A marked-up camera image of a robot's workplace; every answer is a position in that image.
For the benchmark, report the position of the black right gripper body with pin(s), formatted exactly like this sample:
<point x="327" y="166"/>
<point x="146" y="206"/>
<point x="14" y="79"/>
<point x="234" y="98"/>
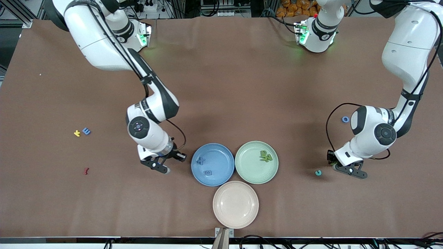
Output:
<point x="174" y="154"/>

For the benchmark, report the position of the blue foam letter X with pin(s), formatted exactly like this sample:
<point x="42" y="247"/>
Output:
<point x="200" y="160"/>

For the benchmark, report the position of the green foam letter N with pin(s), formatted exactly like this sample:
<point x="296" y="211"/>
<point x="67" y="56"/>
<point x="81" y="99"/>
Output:
<point x="268" y="158"/>

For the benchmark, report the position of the green foam letter P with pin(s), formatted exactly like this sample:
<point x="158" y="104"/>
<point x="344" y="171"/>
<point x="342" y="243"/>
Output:
<point x="262" y="153"/>

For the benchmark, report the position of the blue foam letter E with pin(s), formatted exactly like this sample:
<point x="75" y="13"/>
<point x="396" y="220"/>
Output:
<point x="86" y="131"/>

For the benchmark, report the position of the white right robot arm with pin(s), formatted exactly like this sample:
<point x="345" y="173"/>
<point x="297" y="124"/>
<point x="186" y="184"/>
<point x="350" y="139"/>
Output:
<point x="93" y="34"/>

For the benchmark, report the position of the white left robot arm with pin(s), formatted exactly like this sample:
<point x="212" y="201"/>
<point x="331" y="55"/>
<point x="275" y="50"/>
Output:
<point x="408" y="45"/>

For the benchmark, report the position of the teal foam letter C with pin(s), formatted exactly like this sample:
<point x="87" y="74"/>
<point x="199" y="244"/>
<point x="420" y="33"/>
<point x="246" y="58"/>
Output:
<point x="319" y="174"/>

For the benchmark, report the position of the blue foam letter O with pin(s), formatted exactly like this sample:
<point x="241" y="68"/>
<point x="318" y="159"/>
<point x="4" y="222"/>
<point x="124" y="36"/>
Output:
<point x="343" y="119"/>

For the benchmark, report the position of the blue plate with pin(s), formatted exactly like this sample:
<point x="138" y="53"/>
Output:
<point x="218" y="155"/>

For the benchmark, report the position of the green plate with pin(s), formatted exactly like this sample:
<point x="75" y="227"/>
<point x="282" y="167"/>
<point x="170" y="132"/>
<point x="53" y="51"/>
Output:
<point x="249" y="169"/>

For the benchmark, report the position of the pink beige plate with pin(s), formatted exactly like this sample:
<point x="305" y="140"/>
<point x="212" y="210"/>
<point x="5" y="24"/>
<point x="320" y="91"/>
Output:
<point x="235" y="204"/>

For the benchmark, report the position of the brown table cover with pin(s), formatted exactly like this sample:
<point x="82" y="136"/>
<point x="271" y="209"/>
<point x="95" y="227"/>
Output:
<point x="242" y="86"/>

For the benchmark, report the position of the white power strip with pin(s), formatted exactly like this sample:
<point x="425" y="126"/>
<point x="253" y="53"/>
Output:
<point x="150" y="7"/>
<point x="224" y="14"/>

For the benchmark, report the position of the orange snack bag pile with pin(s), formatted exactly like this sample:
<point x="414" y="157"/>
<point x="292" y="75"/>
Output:
<point x="294" y="8"/>

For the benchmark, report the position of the metal clamp bracket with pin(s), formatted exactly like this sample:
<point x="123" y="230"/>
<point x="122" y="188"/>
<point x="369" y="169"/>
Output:
<point x="223" y="238"/>

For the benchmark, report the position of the aluminium frame post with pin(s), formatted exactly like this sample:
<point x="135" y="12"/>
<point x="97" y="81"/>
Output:
<point x="27" y="22"/>

